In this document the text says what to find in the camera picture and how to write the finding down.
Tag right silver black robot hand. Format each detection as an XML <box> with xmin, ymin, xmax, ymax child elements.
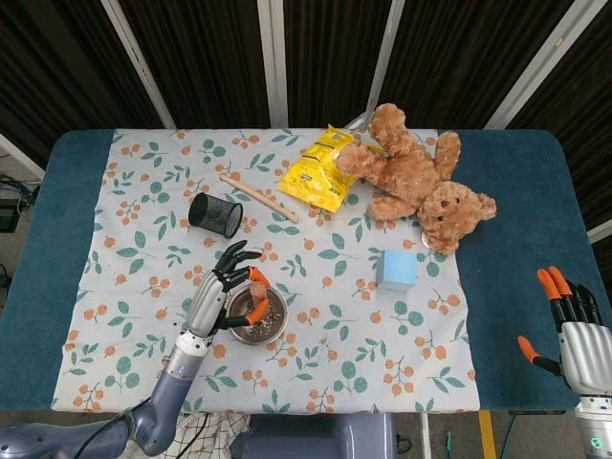
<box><xmin>517</xmin><ymin>266</ymin><xmax>612</xmax><ymax>398</ymax></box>

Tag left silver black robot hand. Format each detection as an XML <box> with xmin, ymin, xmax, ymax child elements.
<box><xmin>187</xmin><ymin>240</ymin><xmax>272</xmax><ymax>339</ymax></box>

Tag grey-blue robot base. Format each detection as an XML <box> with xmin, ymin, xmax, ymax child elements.
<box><xmin>243</xmin><ymin>411</ymin><xmax>398</xmax><ymax>459</ymax></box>

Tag stainless steel bowl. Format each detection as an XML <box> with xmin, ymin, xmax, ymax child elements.
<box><xmin>224</xmin><ymin>284</ymin><xmax>290</xmax><ymax>345</ymax></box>

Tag floral print tablecloth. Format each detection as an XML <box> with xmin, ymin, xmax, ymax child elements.
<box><xmin>50</xmin><ymin>127</ymin><xmax>482</xmax><ymax>415</ymax></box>

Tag black mesh pen cup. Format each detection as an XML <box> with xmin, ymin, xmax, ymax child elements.
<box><xmin>187</xmin><ymin>192</ymin><xmax>244</xmax><ymax>240</ymax></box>

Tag thin wooden dowel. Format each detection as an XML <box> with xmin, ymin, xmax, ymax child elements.
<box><xmin>219</xmin><ymin>173</ymin><xmax>300</xmax><ymax>225</ymax></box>

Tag checkered white cloth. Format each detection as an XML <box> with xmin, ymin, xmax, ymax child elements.
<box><xmin>98</xmin><ymin>410</ymin><xmax>252</xmax><ymax>459</ymax></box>

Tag yellow snack bag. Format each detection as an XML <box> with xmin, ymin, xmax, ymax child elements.
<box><xmin>276</xmin><ymin>123</ymin><xmax>383</xmax><ymax>214</ymax></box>

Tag teal table cover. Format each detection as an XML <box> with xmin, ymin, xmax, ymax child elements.
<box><xmin>0</xmin><ymin>127</ymin><xmax>582</xmax><ymax>415</ymax></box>

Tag light blue cube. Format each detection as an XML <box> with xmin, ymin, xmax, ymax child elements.
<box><xmin>375</xmin><ymin>249</ymin><xmax>419</xmax><ymax>292</ymax></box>

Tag brown teddy bear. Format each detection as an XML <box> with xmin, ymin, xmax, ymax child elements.
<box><xmin>336</xmin><ymin>102</ymin><xmax>498</xmax><ymax>255</ymax></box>

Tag black cable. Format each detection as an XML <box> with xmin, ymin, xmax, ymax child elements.
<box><xmin>188</xmin><ymin>413</ymin><xmax>211</xmax><ymax>453</ymax></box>

